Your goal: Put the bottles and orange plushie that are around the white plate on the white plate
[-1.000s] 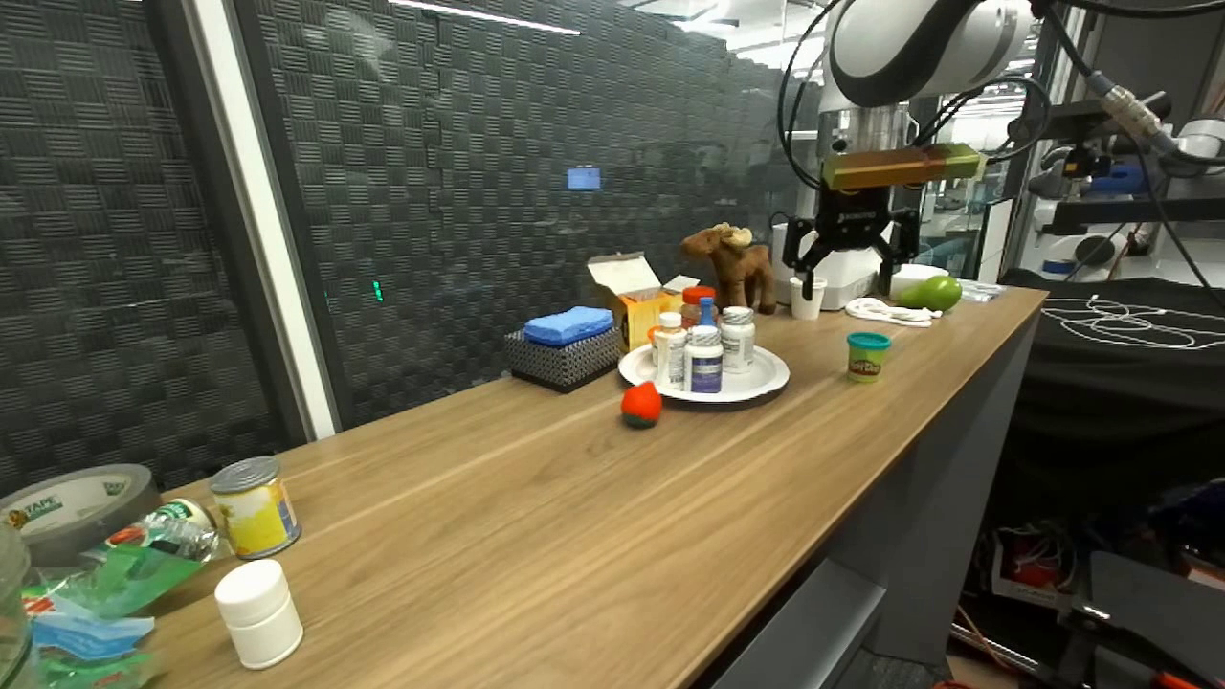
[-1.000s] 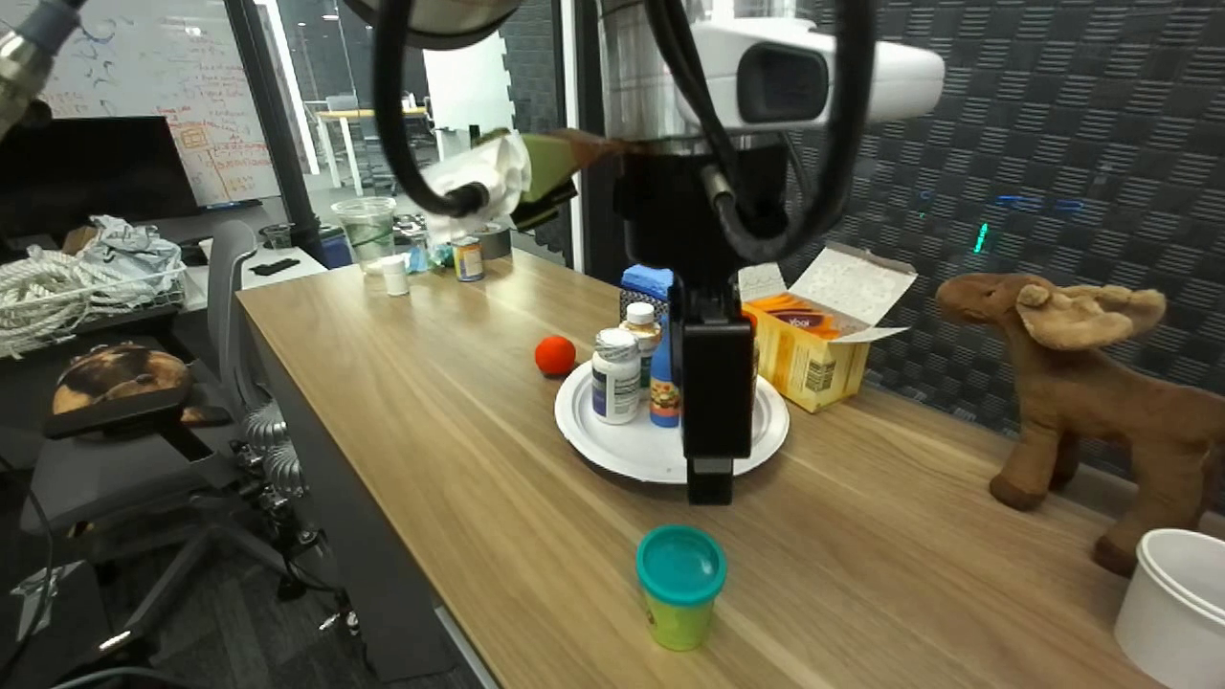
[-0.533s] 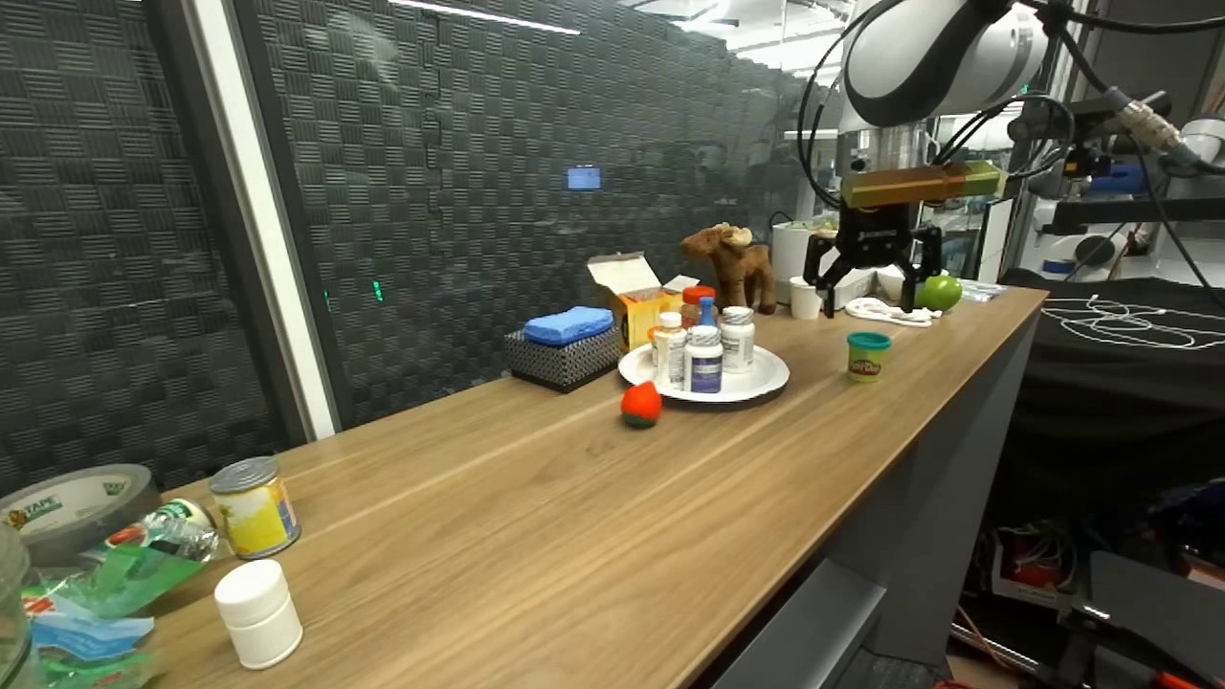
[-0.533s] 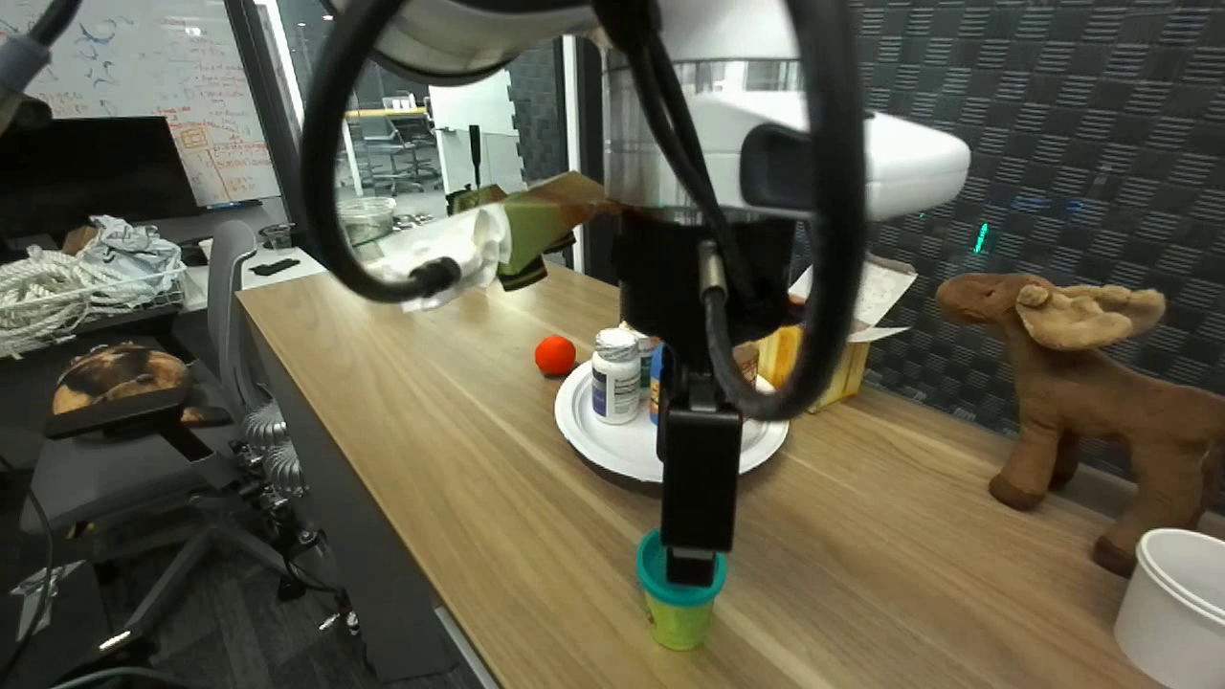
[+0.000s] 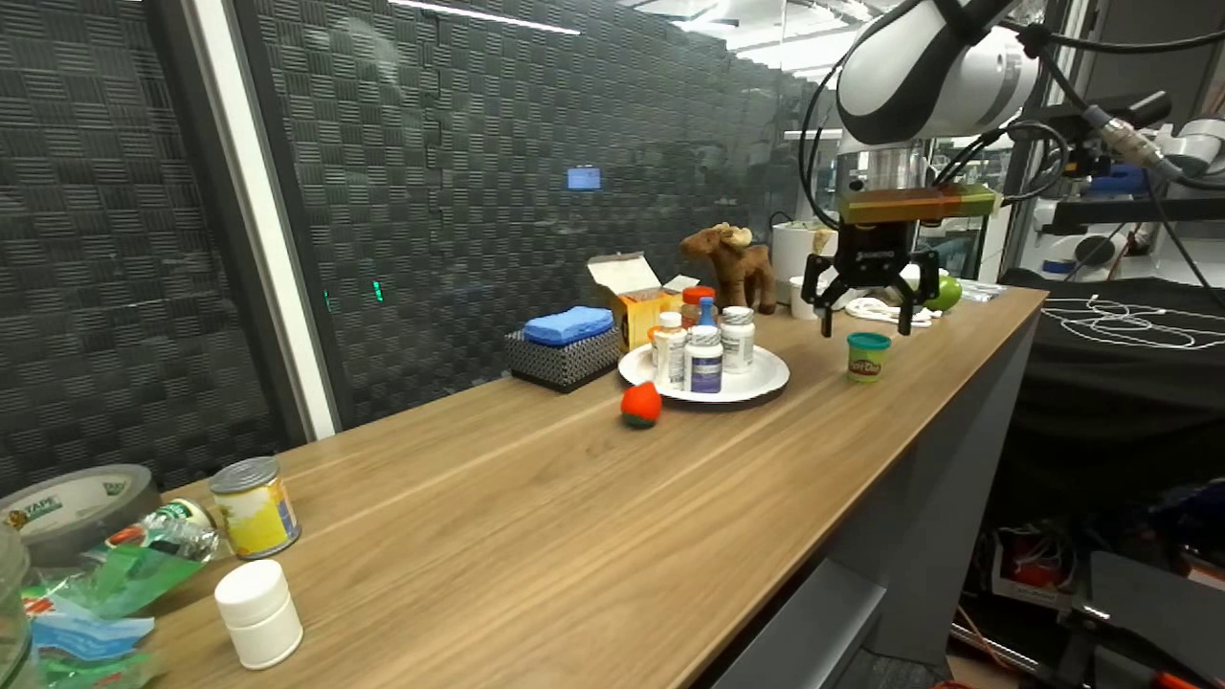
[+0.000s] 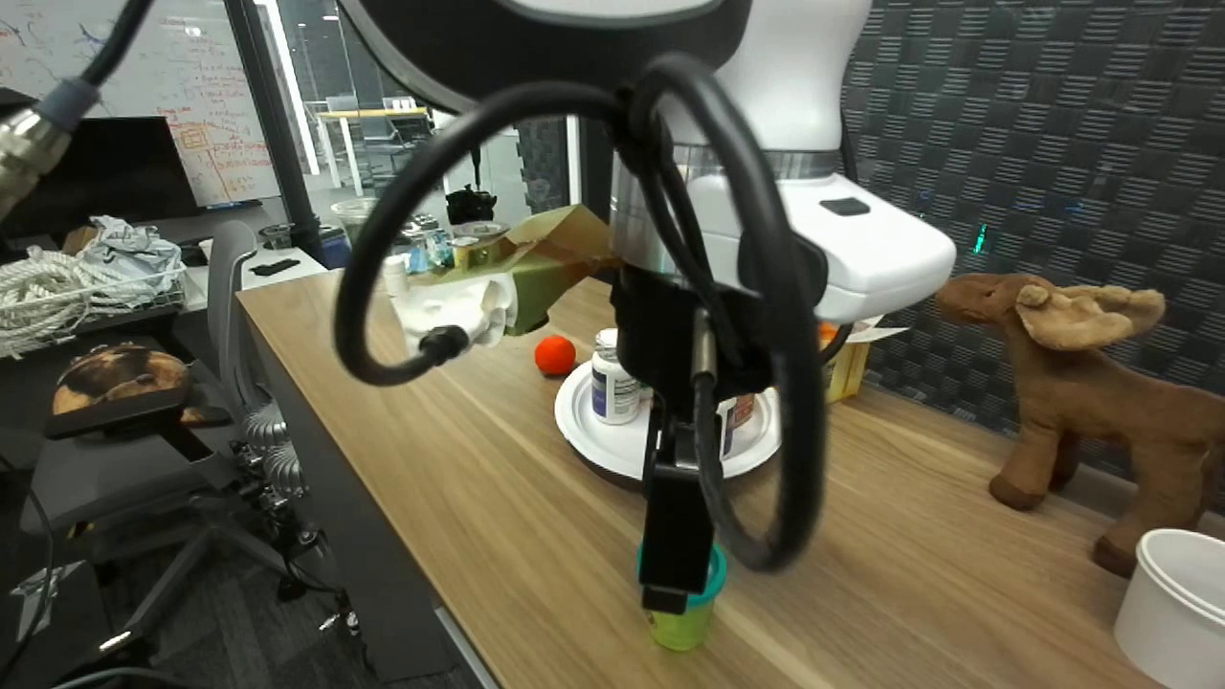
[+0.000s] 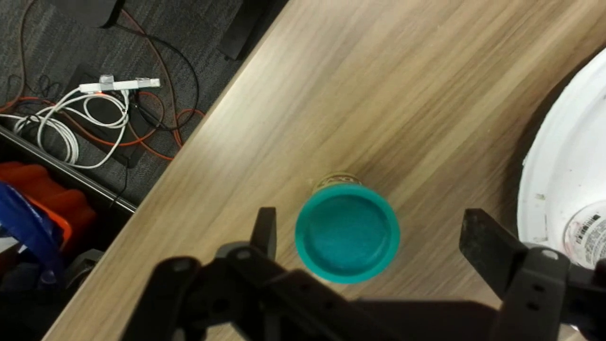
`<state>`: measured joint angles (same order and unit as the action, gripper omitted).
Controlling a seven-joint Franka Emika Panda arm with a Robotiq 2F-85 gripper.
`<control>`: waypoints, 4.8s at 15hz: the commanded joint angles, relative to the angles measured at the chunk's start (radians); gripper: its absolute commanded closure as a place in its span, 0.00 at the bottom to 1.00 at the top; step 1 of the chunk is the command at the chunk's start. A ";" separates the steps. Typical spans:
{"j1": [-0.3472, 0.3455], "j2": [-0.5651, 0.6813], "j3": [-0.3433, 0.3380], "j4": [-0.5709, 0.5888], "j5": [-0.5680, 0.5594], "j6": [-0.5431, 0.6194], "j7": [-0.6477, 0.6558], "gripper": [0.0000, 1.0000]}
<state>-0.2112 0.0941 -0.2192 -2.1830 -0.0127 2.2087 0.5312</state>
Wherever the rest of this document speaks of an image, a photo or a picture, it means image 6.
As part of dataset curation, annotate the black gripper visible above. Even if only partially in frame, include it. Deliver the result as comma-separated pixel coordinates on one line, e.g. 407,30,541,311
610,265,825,622

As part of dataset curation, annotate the teal-lidded green dough cup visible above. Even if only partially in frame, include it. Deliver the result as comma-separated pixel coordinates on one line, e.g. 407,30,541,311
634,539,732,659

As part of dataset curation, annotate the orange plush ball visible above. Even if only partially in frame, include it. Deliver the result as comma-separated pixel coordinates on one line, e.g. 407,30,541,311
533,332,582,382

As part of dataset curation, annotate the white paper plate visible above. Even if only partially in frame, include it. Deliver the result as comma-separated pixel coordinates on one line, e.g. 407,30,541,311
552,360,785,488

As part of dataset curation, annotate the open yellow cardboard box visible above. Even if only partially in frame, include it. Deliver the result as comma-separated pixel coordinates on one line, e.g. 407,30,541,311
816,318,915,410

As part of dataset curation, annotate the brown moose plush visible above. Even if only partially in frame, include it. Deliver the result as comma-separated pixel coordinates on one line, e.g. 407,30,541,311
934,270,1225,580

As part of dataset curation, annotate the white plastic tub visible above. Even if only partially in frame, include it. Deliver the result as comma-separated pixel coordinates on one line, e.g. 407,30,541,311
1109,528,1225,689

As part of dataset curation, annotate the black stand pole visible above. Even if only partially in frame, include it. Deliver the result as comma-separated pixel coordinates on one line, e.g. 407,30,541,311
224,0,324,261

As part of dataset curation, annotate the white cable pile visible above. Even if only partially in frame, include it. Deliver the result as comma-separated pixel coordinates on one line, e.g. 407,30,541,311
0,210,189,366

